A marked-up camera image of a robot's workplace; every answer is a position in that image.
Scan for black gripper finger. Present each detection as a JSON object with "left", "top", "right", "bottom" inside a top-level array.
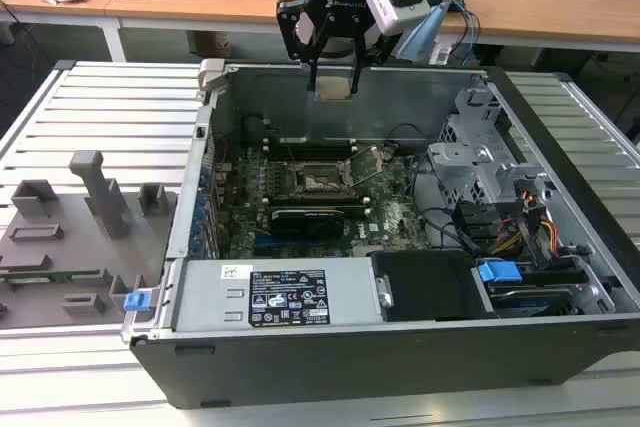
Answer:
[
  {"left": 277, "top": 0, "right": 336, "bottom": 94},
  {"left": 349, "top": 13, "right": 397, "bottom": 96}
]

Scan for silver CPU plate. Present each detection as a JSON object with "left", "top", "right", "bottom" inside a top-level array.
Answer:
[{"left": 317, "top": 75, "right": 354, "bottom": 101}]

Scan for metal socket cover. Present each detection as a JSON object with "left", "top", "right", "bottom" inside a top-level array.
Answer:
[{"left": 339, "top": 145, "right": 389, "bottom": 186}]

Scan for CPU socket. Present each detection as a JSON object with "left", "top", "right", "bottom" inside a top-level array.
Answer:
[{"left": 292, "top": 162, "right": 351, "bottom": 197}]

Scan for cardboard box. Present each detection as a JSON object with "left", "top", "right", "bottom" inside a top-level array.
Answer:
[{"left": 191, "top": 29, "right": 235, "bottom": 59}]

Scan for wooden desk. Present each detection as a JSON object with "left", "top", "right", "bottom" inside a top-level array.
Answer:
[{"left": 0, "top": 0, "right": 640, "bottom": 54}]

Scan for black graphics card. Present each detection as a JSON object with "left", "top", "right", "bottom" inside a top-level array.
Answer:
[{"left": 269, "top": 206, "right": 346, "bottom": 242}]

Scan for metal drive cage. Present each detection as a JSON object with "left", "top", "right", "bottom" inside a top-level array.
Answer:
[{"left": 427, "top": 86, "right": 554, "bottom": 208}]

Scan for green motherboard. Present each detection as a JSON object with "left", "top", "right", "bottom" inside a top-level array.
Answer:
[{"left": 212, "top": 144, "right": 436, "bottom": 259}]

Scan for black plastic shroud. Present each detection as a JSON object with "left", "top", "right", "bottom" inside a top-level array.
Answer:
[{"left": 370, "top": 249, "right": 497, "bottom": 324}]

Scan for grey power supply unit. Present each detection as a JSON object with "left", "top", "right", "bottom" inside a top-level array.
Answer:
[{"left": 172, "top": 257, "right": 390, "bottom": 334}]

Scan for hard disk in blue carrier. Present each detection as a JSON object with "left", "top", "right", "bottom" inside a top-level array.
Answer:
[{"left": 477, "top": 258, "right": 576, "bottom": 319}]

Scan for blue case latch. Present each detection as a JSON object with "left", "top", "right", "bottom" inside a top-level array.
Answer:
[{"left": 123, "top": 290, "right": 151, "bottom": 313}]

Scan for black open PC case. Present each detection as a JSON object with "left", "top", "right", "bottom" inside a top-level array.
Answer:
[{"left": 122, "top": 57, "right": 640, "bottom": 411}]

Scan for grey parts rack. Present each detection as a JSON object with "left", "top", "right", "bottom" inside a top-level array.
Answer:
[{"left": 0, "top": 149, "right": 180, "bottom": 331}]

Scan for green RAM stick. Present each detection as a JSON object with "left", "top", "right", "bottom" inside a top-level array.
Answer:
[{"left": 0, "top": 269, "right": 104, "bottom": 282}]

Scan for blue cables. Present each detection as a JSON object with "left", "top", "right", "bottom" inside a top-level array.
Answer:
[{"left": 446, "top": 0, "right": 482, "bottom": 67}]

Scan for coloured power wire bundle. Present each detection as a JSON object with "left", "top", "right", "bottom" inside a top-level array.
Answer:
[{"left": 492, "top": 189, "right": 560, "bottom": 257}]

